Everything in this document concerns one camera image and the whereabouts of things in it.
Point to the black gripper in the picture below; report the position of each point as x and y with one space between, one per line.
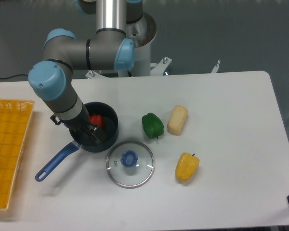
80 127

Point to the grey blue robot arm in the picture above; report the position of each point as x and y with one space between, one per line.
124 33

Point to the glass lid with blue knob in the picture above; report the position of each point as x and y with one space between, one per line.
130 164

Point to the red bell pepper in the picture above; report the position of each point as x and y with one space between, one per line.
97 120

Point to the green bell pepper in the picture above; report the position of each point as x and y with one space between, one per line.
152 125

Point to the yellow woven basket tray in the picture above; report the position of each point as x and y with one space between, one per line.
15 116

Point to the beige bread loaf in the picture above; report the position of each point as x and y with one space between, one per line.
177 120

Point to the yellow bell pepper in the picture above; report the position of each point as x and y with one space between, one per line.
186 166

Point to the dark blue pot with handle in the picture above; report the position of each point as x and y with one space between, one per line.
111 129

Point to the white bracket behind table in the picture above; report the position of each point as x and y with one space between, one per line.
216 67

